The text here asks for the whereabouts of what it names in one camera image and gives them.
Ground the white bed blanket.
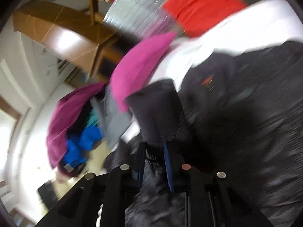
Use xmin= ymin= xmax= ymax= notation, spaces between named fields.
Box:
xmin=147 ymin=0 xmax=302 ymax=91

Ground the grey blazer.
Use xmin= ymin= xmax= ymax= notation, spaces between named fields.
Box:
xmin=90 ymin=86 xmax=132 ymax=150

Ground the teal garment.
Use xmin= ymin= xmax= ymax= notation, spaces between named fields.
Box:
xmin=86 ymin=109 xmax=99 ymax=127

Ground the purple velvet garment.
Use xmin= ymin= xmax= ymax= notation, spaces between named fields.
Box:
xmin=46 ymin=82 xmax=107 ymax=177

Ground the magenta pillow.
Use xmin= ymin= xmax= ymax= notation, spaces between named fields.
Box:
xmin=110 ymin=32 xmax=176 ymax=113

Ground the blue garment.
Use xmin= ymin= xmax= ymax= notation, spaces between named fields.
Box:
xmin=63 ymin=126 xmax=103 ymax=169

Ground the black quilted jacket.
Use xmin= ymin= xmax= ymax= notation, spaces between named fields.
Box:
xmin=103 ymin=40 xmax=303 ymax=227

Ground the silver foil insulation board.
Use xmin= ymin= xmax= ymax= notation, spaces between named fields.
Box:
xmin=103 ymin=0 xmax=252 ymax=39

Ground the brown wooden pillar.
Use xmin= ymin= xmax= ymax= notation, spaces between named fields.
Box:
xmin=13 ymin=0 xmax=123 ymax=82

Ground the red pillow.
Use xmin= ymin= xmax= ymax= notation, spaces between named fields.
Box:
xmin=162 ymin=0 xmax=247 ymax=37

